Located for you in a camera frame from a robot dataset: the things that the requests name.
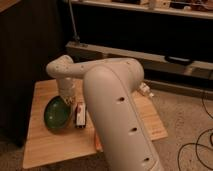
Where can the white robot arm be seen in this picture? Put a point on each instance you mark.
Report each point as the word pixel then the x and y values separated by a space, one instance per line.
pixel 108 85

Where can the orange carrot piece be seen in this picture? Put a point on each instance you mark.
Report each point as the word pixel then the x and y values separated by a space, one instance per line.
pixel 97 143

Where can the metal lamp pole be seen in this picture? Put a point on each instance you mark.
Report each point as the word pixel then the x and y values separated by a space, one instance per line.
pixel 75 34

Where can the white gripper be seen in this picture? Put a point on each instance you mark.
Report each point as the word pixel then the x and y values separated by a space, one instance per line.
pixel 66 88

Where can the black handle on shelf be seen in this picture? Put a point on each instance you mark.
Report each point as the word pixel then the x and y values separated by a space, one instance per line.
pixel 179 61

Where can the green ceramic bowl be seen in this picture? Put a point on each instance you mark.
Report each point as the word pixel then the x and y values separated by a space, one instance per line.
pixel 57 113

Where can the wooden shelf beam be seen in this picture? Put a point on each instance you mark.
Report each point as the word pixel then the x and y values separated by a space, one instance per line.
pixel 154 62

